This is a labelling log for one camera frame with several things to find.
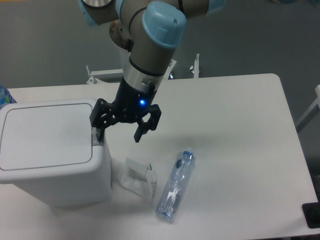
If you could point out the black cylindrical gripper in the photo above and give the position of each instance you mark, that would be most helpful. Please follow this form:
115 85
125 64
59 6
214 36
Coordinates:
129 106

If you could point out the white push-top trash can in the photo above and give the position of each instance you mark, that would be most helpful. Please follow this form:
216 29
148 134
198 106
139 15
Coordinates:
49 149

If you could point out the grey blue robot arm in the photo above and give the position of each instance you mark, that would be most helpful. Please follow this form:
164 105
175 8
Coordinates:
156 29

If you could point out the crumpled white plastic wrapper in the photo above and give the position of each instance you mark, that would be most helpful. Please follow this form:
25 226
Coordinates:
138 178

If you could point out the clear plastic water bottle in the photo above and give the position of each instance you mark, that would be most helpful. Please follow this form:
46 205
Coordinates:
176 184

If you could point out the blue bottle at left edge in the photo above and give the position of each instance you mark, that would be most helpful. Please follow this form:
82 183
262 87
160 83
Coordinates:
5 97

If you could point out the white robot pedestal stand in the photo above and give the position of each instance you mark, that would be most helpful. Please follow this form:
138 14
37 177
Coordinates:
123 41

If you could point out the white frame at right edge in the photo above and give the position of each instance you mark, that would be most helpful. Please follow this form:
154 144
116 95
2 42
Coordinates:
310 112

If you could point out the black table clamp mount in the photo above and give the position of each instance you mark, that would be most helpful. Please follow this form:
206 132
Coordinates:
312 214

